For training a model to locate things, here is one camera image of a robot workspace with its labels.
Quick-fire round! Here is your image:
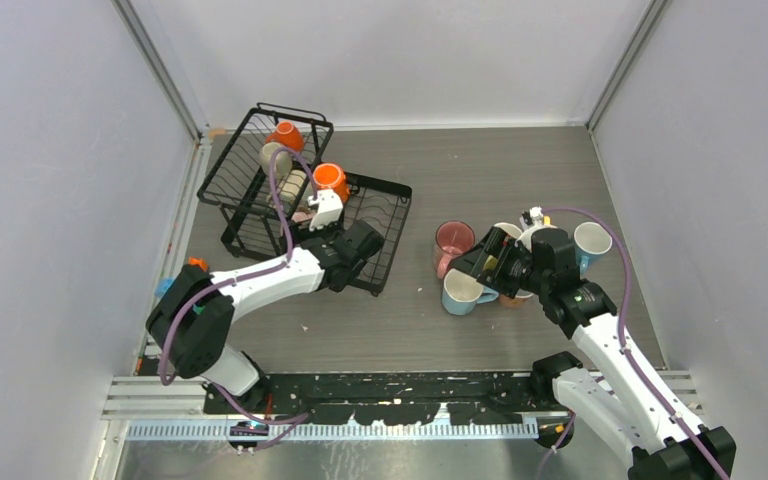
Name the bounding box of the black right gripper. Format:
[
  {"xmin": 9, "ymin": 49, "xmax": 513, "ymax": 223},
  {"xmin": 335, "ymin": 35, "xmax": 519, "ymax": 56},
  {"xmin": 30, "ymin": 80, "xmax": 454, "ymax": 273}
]
[{"xmin": 451, "ymin": 226, "xmax": 550, "ymax": 299}]

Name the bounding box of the large pink mug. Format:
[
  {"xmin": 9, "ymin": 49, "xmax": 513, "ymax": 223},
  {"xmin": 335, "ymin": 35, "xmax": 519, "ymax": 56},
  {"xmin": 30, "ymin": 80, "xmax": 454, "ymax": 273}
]
[{"xmin": 433, "ymin": 220, "xmax": 475, "ymax": 279}]

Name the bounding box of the light blue cup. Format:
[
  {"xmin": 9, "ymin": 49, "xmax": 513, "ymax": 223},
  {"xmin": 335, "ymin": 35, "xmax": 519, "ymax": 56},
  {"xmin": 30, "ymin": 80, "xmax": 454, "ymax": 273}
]
[{"xmin": 442, "ymin": 269, "xmax": 499, "ymax": 316}]

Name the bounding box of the small pink cup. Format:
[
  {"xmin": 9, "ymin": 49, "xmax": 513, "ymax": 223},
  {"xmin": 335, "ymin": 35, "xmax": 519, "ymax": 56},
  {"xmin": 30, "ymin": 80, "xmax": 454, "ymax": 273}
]
[{"xmin": 498, "ymin": 292, "xmax": 534, "ymax": 308}]

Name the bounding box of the blue floral mug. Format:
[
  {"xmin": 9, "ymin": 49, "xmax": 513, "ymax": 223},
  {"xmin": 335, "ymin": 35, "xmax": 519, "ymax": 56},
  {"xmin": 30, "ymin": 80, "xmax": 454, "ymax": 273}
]
[{"xmin": 573, "ymin": 222, "xmax": 613, "ymax": 274}]

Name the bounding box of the orange cup tier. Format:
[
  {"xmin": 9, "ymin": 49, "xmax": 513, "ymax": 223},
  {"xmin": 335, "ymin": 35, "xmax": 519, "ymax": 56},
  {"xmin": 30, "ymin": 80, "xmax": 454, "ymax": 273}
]
[
  {"xmin": 313, "ymin": 163, "xmax": 350, "ymax": 204},
  {"xmin": 265, "ymin": 121, "xmax": 305, "ymax": 152}
]

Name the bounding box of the pink cup rack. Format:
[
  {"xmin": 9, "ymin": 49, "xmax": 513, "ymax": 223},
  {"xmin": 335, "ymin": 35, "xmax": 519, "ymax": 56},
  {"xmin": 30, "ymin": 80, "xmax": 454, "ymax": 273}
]
[{"xmin": 291, "ymin": 210, "xmax": 315, "ymax": 224}]

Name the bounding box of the black wire dish rack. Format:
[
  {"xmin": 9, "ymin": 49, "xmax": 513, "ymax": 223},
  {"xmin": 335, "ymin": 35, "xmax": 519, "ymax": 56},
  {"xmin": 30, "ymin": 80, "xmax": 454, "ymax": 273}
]
[{"xmin": 196, "ymin": 101, "xmax": 414, "ymax": 297}]

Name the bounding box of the light green mug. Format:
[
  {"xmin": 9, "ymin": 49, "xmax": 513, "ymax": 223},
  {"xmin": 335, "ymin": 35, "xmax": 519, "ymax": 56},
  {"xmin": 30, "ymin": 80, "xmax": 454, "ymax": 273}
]
[{"xmin": 482, "ymin": 255, "xmax": 499, "ymax": 271}]

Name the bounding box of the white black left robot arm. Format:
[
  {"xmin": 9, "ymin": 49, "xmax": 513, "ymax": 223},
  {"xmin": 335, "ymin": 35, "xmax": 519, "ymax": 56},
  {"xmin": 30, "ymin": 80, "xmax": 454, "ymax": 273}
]
[{"xmin": 146, "ymin": 220, "xmax": 385, "ymax": 414}]

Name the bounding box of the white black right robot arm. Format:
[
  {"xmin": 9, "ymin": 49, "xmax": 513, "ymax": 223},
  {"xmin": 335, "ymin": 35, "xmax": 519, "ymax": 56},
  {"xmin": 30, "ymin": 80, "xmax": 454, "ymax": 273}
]
[{"xmin": 450, "ymin": 227, "xmax": 737, "ymax": 479}]

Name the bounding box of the beige mug top tier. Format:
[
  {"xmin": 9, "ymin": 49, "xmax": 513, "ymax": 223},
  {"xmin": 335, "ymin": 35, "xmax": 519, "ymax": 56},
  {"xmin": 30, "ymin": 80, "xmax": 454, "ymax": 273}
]
[{"xmin": 259, "ymin": 142, "xmax": 293, "ymax": 180}]

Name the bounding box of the orange cup top tier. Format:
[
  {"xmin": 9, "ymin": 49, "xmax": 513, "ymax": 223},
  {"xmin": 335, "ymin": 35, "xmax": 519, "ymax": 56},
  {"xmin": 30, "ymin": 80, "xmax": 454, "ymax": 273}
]
[{"xmin": 265, "ymin": 121, "xmax": 305, "ymax": 152}]

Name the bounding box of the colourful toy block pile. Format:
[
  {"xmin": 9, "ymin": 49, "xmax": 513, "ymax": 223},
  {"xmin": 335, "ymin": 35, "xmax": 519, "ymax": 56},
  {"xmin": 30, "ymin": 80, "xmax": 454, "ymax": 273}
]
[{"xmin": 153, "ymin": 256, "xmax": 210, "ymax": 298}]

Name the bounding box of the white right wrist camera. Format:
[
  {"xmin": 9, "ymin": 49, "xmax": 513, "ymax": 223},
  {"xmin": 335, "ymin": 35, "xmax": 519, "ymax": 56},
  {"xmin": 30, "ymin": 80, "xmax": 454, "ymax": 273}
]
[{"xmin": 519, "ymin": 206, "xmax": 553, "ymax": 233}]

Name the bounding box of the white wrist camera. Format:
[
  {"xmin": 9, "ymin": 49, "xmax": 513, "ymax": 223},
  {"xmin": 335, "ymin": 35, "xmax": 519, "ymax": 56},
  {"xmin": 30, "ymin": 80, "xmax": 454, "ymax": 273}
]
[
  {"xmin": 307, "ymin": 189, "xmax": 343, "ymax": 231},
  {"xmin": 519, "ymin": 206, "xmax": 553, "ymax": 233}
]

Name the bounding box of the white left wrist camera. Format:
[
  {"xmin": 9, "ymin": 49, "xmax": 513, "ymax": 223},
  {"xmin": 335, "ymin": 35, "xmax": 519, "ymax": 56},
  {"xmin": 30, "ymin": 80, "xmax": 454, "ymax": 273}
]
[{"xmin": 307, "ymin": 189, "xmax": 343, "ymax": 231}]

